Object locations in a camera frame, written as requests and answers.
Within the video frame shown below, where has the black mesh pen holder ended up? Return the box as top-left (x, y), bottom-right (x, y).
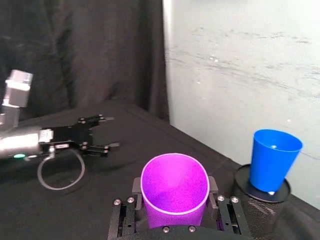
top-left (234, 163), bottom-right (292, 240)

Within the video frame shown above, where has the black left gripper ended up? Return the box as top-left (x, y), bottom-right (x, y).
top-left (38, 113), bottom-right (121, 159)

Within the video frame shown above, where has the blue plastic cup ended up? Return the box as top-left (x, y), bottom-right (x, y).
top-left (248, 128), bottom-right (304, 193)

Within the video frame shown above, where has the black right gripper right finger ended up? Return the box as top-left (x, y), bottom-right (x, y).
top-left (206, 175), bottom-right (251, 238)

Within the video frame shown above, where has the black hanging curtain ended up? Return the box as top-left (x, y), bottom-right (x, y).
top-left (0, 0), bottom-right (170, 123)

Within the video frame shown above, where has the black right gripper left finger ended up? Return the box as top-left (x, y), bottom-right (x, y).
top-left (107, 176), bottom-right (144, 240)

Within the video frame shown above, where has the thin grey looped cable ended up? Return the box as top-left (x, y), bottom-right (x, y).
top-left (37, 146), bottom-right (86, 191)

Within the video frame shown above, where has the black table cloth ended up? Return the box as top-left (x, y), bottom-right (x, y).
top-left (0, 101), bottom-right (320, 240)

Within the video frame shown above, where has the purple plastic cup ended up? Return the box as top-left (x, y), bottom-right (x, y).
top-left (140, 152), bottom-right (211, 230)

